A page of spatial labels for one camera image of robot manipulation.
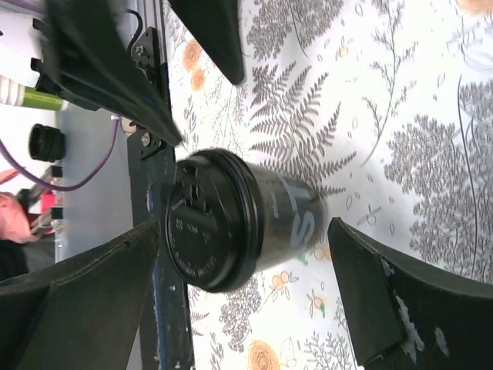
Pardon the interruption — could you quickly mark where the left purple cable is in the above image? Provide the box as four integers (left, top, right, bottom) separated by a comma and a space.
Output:
0, 115, 120, 192

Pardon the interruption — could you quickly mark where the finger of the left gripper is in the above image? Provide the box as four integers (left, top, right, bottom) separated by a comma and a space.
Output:
44, 1, 182, 146
169, 0, 245, 84

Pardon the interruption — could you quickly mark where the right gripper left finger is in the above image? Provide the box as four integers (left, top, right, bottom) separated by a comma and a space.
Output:
1, 221, 159, 369

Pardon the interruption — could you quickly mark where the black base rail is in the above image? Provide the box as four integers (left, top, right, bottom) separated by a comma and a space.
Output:
125, 26, 196, 370

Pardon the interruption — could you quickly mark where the floral table mat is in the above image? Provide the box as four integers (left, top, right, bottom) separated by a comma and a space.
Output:
161, 0, 493, 370

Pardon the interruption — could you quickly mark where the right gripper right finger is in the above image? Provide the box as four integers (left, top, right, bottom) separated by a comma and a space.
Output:
327, 217, 492, 369

